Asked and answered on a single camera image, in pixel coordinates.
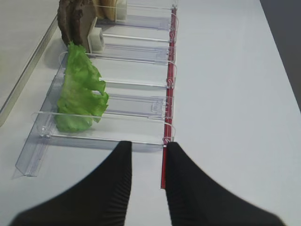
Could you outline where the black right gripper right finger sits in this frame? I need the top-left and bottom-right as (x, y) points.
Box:
(165, 142), (284, 226)

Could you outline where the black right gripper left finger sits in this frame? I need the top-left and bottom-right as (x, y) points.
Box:
(11, 141), (132, 226)

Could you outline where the green lettuce leaf upright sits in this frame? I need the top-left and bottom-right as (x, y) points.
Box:
(55, 42), (109, 133)

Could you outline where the brown meat patty rear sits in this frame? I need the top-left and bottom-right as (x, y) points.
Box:
(57, 0), (76, 46)

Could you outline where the brown meat patty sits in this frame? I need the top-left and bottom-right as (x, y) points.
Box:
(57, 0), (76, 46)
(71, 0), (96, 53)

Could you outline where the brown meat patty front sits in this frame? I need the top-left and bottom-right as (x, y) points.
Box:
(71, 0), (96, 53)

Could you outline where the tan bread slice far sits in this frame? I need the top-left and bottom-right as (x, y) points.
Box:
(94, 0), (127, 22)

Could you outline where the white pusher block right rack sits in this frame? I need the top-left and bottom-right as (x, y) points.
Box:
(87, 17), (105, 53)

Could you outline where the clear acrylic rack with red rail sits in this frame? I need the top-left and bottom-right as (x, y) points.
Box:
(16, 0), (178, 177)

